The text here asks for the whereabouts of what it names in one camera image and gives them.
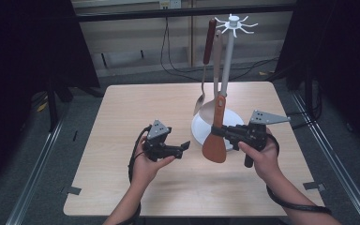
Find black horizontal bar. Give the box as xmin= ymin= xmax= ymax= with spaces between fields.
xmin=74 ymin=3 xmax=296 ymax=23

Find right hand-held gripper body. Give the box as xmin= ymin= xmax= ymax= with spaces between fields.
xmin=226 ymin=109 xmax=292 ymax=169

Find metal floor rail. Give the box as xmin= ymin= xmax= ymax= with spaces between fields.
xmin=290 ymin=90 xmax=360 ymax=225
xmin=5 ymin=118 xmax=65 ymax=225

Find black curtain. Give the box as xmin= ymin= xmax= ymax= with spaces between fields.
xmin=275 ymin=0 xmax=360 ymax=158
xmin=0 ymin=0 xmax=101 ymax=198

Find person's left hand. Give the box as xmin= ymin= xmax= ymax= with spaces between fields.
xmin=131 ymin=135 xmax=177 ymax=189

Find left hand-held gripper cable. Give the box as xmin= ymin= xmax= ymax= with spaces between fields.
xmin=115 ymin=125 xmax=154 ymax=225

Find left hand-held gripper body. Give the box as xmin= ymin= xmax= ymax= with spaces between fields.
xmin=142 ymin=119 xmax=183 ymax=163

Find metal spatula with brown handle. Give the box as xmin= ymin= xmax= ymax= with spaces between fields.
xmin=192 ymin=18 xmax=218 ymax=117

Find black stand leg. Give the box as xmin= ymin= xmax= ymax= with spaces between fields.
xmin=46 ymin=80 xmax=60 ymax=133

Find black wall cable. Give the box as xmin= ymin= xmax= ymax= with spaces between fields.
xmin=159 ymin=17 xmax=280 ymax=83

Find grey tape piece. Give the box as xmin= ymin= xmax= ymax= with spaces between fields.
xmin=60 ymin=186 xmax=83 ymax=196
xmin=303 ymin=181 xmax=327 ymax=192

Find white utensil stand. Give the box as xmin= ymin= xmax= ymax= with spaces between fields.
xmin=190 ymin=13 xmax=260 ymax=152

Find right hand-held gripper cable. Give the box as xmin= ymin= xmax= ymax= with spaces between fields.
xmin=265 ymin=132 xmax=333 ymax=216

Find hand-held gripper cable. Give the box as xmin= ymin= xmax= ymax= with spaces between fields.
xmin=115 ymin=125 xmax=154 ymax=225
xmin=265 ymin=132 xmax=333 ymax=216

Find black floor cables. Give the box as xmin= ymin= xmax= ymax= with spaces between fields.
xmin=285 ymin=104 xmax=323 ymax=130

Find orange rice paddle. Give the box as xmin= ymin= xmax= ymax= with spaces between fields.
xmin=202 ymin=94 xmax=228 ymax=164

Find person's right hand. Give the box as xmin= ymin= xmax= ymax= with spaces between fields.
xmin=237 ymin=127 xmax=281 ymax=186

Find white power outlet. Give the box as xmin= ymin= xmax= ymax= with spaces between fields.
xmin=158 ymin=0 xmax=182 ymax=9

